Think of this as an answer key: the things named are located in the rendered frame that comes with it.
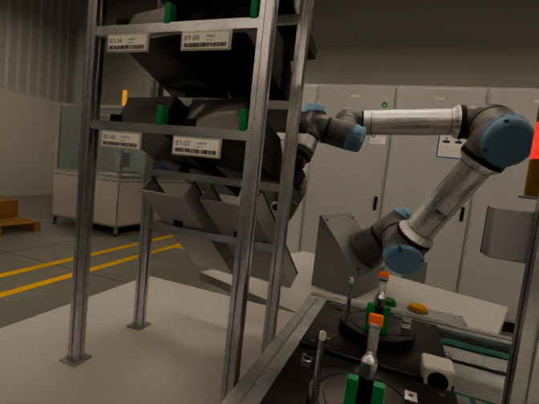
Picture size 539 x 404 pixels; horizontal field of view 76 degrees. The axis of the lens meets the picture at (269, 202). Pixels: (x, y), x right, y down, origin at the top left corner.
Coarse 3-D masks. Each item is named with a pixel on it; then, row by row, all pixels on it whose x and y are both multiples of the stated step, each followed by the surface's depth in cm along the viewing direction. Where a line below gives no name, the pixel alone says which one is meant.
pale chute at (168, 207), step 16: (144, 192) 74; (160, 192) 71; (192, 192) 70; (160, 208) 76; (176, 208) 72; (192, 208) 70; (192, 224) 75; (208, 224) 75; (192, 240) 81; (208, 240) 77; (192, 256) 89; (208, 256) 84; (224, 256) 82; (224, 272) 87
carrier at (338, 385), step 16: (320, 336) 40; (304, 352) 56; (320, 352) 40; (368, 352) 42; (288, 368) 51; (304, 368) 51; (320, 368) 41; (336, 368) 49; (352, 368) 53; (368, 368) 41; (272, 384) 47; (288, 384) 47; (304, 384) 47; (320, 384) 45; (336, 384) 45; (352, 384) 38; (368, 384) 41; (384, 384) 37; (400, 384) 50; (416, 384) 50; (272, 400) 43; (288, 400) 44; (304, 400) 44; (320, 400) 41; (336, 400) 42; (352, 400) 38; (368, 400) 41; (384, 400) 43; (400, 400) 43; (416, 400) 41; (432, 400) 47; (448, 400) 47
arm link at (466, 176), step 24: (480, 120) 89; (504, 120) 81; (480, 144) 84; (504, 144) 82; (528, 144) 81; (456, 168) 92; (480, 168) 87; (504, 168) 87; (432, 192) 98; (456, 192) 92; (432, 216) 97; (384, 240) 111; (408, 240) 102; (432, 240) 103; (408, 264) 104
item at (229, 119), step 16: (192, 112) 62; (208, 112) 60; (224, 112) 58; (240, 112) 57; (272, 128) 64; (224, 144) 59; (240, 144) 57; (272, 144) 64; (224, 160) 66; (240, 160) 64; (272, 160) 65; (240, 176) 72; (272, 176) 66; (272, 192) 75
